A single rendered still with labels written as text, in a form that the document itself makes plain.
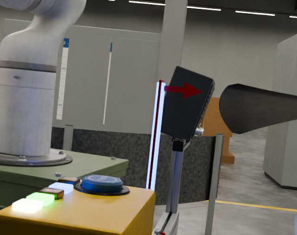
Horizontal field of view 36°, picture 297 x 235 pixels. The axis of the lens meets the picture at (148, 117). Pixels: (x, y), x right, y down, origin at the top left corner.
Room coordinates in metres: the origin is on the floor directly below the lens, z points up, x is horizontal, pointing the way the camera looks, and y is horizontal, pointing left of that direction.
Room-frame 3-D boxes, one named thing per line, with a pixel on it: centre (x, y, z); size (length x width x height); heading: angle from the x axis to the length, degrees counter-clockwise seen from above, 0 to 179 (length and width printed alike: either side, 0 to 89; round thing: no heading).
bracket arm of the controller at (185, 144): (1.31, -0.10, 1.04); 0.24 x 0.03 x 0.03; 171
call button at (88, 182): (0.44, 0.04, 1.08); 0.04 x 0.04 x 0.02
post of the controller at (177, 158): (1.21, -0.09, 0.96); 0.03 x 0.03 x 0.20; 81
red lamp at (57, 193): (0.39, 0.08, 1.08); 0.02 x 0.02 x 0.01; 81
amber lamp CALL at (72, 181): (0.45, 0.07, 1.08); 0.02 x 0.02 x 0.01; 81
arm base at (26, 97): (0.96, 0.26, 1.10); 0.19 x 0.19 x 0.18
